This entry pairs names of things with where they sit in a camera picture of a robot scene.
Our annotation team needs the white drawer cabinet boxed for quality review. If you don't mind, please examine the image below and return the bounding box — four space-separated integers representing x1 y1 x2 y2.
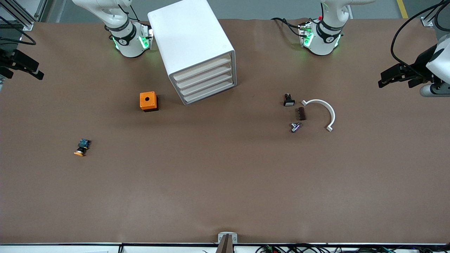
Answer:
147 0 237 105

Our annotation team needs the black base power cable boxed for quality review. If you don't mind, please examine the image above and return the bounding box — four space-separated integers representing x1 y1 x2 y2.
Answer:
271 17 303 37

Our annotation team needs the white curved plastic bracket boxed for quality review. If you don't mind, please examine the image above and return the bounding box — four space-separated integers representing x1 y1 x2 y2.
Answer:
301 99 336 132

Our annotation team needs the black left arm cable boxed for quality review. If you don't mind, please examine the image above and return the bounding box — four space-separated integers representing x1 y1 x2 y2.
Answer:
390 0 450 82

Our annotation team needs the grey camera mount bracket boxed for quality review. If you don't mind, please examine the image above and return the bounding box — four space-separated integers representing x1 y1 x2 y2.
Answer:
216 232 238 253

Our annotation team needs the white plastic drawer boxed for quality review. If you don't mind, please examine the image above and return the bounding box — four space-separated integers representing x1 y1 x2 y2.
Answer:
182 79 235 104
175 63 233 89
172 55 232 82
179 71 234 96

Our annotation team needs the brown table cover sheet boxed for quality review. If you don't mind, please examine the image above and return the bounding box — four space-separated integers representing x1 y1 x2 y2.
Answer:
0 18 450 245

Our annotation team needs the orange mushroom push button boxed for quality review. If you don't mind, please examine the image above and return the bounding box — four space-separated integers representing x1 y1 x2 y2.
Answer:
73 138 91 157

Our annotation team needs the black cable bundle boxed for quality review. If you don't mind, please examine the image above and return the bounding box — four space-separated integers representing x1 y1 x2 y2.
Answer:
256 244 450 253

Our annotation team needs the orange button enclosure box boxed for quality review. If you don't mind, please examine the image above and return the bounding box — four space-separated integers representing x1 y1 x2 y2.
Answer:
140 91 159 112

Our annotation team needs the white table edge rail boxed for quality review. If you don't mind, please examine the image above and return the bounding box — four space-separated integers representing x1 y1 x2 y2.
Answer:
0 243 450 253

